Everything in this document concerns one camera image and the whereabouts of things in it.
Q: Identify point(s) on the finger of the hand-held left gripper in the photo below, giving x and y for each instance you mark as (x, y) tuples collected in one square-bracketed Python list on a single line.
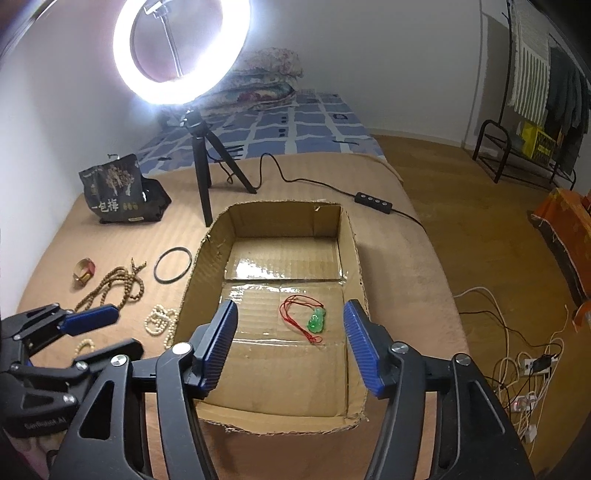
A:
[(111, 350), (90, 319)]

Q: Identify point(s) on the dark thin bangle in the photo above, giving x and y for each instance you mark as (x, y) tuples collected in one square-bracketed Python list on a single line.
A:
[(155, 267)]

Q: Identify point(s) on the cardboard box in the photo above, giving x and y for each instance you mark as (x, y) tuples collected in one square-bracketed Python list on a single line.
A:
[(277, 369)]

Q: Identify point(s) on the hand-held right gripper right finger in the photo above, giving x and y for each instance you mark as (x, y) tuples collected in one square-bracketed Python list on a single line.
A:
[(364, 355)]

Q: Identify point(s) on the black printed snack bag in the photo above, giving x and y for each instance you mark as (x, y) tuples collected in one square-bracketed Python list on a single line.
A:
[(115, 189)]

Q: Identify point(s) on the black tripod stand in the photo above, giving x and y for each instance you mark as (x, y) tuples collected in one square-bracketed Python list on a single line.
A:
[(202, 177)]

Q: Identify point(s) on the striped hanging towel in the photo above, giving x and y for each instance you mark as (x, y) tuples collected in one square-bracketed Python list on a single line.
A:
[(531, 69)]

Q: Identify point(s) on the yellow plastic crate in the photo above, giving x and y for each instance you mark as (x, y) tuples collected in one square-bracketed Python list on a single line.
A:
[(538, 141)]

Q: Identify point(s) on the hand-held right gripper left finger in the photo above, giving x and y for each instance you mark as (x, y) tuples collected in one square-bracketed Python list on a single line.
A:
[(217, 350)]

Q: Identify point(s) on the dark hanging clothes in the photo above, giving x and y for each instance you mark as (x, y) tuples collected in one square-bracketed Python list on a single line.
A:
[(565, 97)]

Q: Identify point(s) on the blue checked bed sheet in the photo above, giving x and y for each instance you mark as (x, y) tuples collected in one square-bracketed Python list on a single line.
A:
[(314, 124)]

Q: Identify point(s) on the black metal clothes rack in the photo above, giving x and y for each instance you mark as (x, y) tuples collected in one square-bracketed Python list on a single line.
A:
[(509, 92)]

